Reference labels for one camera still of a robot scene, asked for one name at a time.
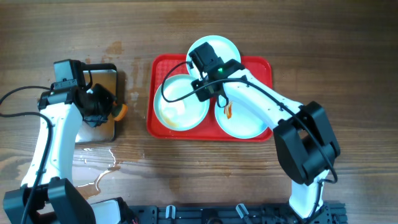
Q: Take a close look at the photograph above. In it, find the orange green sponge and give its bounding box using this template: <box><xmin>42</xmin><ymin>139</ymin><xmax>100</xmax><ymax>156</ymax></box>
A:
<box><xmin>111</xmin><ymin>104</ymin><xmax>128</xmax><ymax>121</ymax></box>

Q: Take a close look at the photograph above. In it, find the white plate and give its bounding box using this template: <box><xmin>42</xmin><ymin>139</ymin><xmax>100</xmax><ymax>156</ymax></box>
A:
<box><xmin>186</xmin><ymin>35</ymin><xmax>241</xmax><ymax>79</ymax></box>
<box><xmin>153</xmin><ymin>74</ymin><xmax>210</xmax><ymax>131</ymax></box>
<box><xmin>212</xmin><ymin>96</ymin><xmax>268</xmax><ymax>140</ymax></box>

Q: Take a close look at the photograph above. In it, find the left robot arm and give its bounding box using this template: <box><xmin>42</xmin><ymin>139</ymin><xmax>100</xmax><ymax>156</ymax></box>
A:
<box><xmin>3</xmin><ymin>59</ymin><xmax>132</xmax><ymax>223</ymax></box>

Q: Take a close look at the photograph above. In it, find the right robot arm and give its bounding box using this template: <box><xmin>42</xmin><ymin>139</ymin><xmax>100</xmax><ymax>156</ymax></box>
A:
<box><xmin>187</xmin><ymin>42</ymin><xmax>340</xmax><ymax>222</ymax></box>

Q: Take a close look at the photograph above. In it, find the red plastic tray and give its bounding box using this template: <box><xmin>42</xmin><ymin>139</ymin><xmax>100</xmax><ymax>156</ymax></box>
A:
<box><xmin>146</xmin><ymin>54</ymin><xmax>272</xmax><ymax>142</ymax></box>

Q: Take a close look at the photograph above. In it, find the black metal water pan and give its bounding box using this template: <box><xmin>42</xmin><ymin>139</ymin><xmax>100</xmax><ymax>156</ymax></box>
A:
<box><xmin>75</xmin><ymin>63</ymin><xmax>118</xmax><ymax>144</ymax></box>

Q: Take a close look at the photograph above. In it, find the right black cable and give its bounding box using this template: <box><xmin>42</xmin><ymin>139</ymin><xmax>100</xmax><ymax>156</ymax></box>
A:
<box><xmin>160</xmin><ymin>61</ymin><xmax>338</xmax><ymax>218</ymax></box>

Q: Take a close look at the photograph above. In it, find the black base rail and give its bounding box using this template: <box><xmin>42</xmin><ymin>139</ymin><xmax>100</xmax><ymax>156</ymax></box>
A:
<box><xmin>130</xmin><ymin>202</ymin><xmax>348</xmax><ymax>224</ymax></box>

